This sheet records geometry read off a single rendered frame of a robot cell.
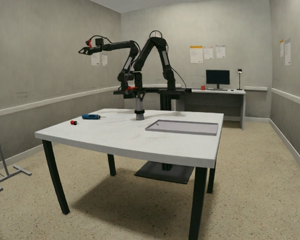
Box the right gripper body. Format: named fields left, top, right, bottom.
left=84, top=39, right=96, bottom=55

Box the red screwdriver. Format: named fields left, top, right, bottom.
left=70, top=120, right=79, bottom=125

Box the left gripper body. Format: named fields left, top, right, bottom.
left=126, top=80, right=146, bottom=92

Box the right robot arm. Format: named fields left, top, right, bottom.
left=94, top=38, right=139, bottom=93

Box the blue electric screwdriver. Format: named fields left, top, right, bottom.
left=82, top=114, right=106, bottom=120

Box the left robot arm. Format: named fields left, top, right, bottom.
left=124, top=37, right=185, bottom=92

